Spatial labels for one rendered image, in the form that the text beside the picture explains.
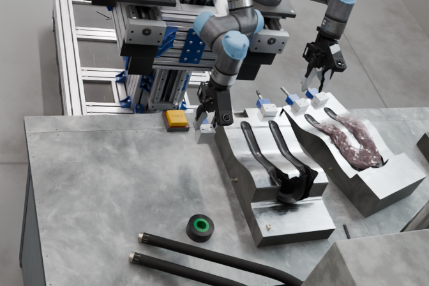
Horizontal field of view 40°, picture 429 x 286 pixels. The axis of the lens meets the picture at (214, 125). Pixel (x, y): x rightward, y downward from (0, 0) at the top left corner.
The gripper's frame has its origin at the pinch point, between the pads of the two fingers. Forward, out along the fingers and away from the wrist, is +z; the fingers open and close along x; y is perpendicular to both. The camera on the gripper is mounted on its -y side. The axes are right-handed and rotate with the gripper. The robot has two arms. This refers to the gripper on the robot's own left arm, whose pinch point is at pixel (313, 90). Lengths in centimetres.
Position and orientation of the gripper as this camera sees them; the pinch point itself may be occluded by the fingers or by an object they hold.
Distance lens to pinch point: 200.4
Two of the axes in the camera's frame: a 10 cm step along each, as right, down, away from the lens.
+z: -2.7, 8.7, 4.2
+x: -8.6, -0.2, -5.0
